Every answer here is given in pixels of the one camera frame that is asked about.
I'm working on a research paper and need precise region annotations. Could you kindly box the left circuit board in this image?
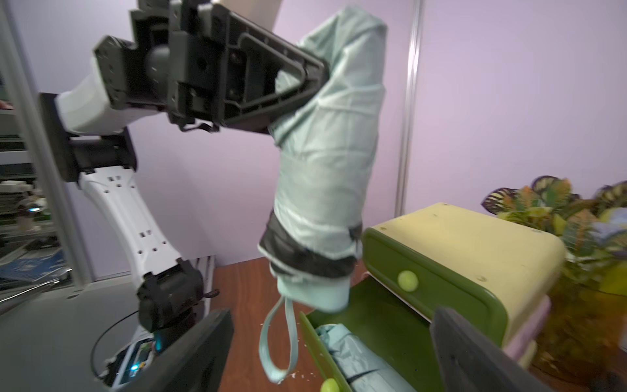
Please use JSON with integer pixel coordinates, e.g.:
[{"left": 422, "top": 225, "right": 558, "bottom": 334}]
[{"left": 101, "top": 337, "right": 155, "bottom": 390}]

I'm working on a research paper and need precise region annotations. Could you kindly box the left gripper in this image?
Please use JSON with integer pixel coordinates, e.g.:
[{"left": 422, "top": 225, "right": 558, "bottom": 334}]
[{"left": 94, "top": 1, "right": 329, "bottom": 133}]

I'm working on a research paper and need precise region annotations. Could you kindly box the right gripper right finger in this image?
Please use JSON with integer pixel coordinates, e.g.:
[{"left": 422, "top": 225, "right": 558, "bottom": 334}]
[{"left": 429, "top": 308, "right": 550, "bottom": 392}]

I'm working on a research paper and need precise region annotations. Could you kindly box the mint green umbrella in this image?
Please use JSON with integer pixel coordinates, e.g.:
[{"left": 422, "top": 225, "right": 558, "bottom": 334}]
[
  {"left": 258, "top": 5, "right": 387, "bottom": 383},
  {"left": 316, "top": 323, "right": 415, "bottom": 392}
]

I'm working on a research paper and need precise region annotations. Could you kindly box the dark green top drawer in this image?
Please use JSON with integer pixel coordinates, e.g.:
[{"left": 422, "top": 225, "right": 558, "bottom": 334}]
[{"left": 362, "top": 228, "right": 509, "bottom": 346}]

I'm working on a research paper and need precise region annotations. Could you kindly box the yellow-green drawer cabinet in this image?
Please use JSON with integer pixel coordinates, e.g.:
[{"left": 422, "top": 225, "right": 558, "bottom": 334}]
[{"left": 371, "top": 203, "right": 566, "bottom": 368}]

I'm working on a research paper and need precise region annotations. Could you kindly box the dark green drawer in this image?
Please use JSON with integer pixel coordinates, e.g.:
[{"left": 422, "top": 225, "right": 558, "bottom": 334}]
[
  {"left": 300, "top": 276, "right": 445, "bottom": 391},
  {"left": 362, "top": 228, "right": 509, "bottom": 346}
]

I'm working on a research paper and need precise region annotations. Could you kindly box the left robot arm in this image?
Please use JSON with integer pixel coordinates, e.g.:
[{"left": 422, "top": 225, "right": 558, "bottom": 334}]
[{"left": 39, "top": 1, "right": 329, "bottom": 353}]

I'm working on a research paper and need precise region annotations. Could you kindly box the artificial plant in vase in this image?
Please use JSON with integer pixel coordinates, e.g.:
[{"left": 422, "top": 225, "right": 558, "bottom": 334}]
[{"left": 482, "top": 176, "right": 626, "bottom": 388}]

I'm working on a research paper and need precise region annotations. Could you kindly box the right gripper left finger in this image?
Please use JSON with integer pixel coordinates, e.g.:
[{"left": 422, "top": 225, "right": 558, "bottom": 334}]
[{"left": 122, "top": 309, "right": 234, "bottom": 392}]

